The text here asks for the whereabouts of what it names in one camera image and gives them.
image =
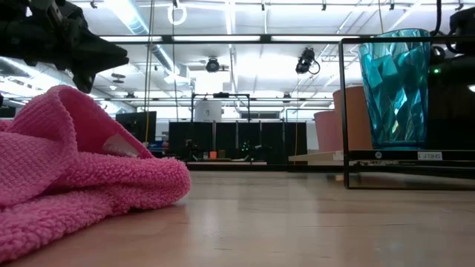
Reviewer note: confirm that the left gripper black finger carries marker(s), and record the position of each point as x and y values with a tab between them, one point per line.
84	79
102	55

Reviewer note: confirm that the pink plastic cup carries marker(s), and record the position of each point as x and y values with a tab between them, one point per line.
327	131

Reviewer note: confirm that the orange plastic cup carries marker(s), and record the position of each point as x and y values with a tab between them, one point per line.
356	118

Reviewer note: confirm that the teal faceted plastic cup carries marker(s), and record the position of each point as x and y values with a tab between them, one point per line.
395	92

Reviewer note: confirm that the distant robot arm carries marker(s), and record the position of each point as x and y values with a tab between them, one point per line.
250	148

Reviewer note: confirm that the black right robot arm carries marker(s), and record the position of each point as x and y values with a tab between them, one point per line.
452	104

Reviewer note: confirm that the black monitor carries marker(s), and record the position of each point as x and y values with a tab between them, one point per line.
137	126

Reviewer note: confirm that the pink microfibre cloth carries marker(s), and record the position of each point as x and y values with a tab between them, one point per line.
74	178

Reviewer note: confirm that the black overhead beam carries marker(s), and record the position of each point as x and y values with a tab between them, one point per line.
222	39

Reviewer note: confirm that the small orange box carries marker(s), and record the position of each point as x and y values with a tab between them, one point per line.
213	154

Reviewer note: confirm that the black partition panels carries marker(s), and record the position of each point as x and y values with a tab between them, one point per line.
226	137

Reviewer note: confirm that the distant black metal frame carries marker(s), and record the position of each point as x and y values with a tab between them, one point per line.
220	95

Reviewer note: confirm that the wooden shelf with black frame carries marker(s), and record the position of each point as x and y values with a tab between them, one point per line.
408	155

